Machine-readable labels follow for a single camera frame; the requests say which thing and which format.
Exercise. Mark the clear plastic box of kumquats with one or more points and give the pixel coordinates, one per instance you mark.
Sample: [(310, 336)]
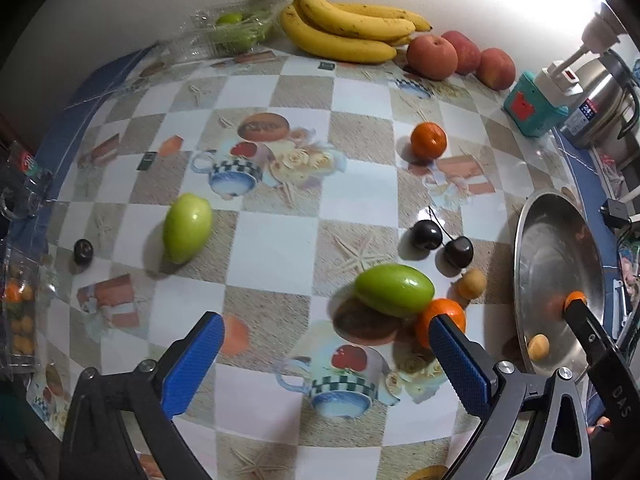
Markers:
[(20, 305)]

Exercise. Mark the round metal plate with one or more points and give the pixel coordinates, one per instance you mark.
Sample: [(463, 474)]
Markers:
[(550, 260)]

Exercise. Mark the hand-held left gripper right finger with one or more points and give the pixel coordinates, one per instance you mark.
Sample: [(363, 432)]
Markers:
[(457, 365)]

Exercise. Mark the checkered printed tablecloth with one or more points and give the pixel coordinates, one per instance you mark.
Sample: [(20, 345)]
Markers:
[(280, 250)]

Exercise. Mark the black power adapter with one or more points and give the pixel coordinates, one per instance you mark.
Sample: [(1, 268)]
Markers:
[(616, 212)]

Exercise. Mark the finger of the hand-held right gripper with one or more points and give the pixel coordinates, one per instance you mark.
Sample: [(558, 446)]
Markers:
[(590, 332)]

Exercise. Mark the orange mandarin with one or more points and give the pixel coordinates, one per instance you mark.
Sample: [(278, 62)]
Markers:
[(428, 141), (448, 311)]

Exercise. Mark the clear container with label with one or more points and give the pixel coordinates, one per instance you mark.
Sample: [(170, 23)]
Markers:
[(27, 175)]

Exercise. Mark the clear plastic fruit container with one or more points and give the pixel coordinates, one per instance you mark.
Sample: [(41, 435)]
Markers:
[(200, 42)]

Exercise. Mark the yellow banana bunch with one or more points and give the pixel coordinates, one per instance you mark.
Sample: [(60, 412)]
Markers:
[(340, 45)]

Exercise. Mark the stainless steel kettle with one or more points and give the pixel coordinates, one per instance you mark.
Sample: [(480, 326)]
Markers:
[(607, 100)]

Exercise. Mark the dark cherry with stem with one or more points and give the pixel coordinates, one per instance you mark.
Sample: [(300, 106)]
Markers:
[(458, 251), (426, 235)]

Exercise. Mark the green jujube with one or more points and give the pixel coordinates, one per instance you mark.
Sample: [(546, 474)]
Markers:
[(187, 227), (229, 18), (394, 290), (235, 40)]

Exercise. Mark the small yellow kumquat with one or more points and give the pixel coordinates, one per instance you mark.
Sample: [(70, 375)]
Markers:
[(470, 283), (538, 346)]

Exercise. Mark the red apple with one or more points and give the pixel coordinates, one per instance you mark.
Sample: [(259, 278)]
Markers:
[(432, 57), (496, 68), (469, 50)]

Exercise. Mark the teal box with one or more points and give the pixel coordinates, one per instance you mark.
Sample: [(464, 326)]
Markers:
[(530, 107)]

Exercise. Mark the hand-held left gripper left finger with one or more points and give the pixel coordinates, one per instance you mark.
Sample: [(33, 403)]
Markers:
[(197, 360)]

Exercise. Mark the colourful printed packet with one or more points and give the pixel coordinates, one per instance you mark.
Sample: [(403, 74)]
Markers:
[(629, 260)]

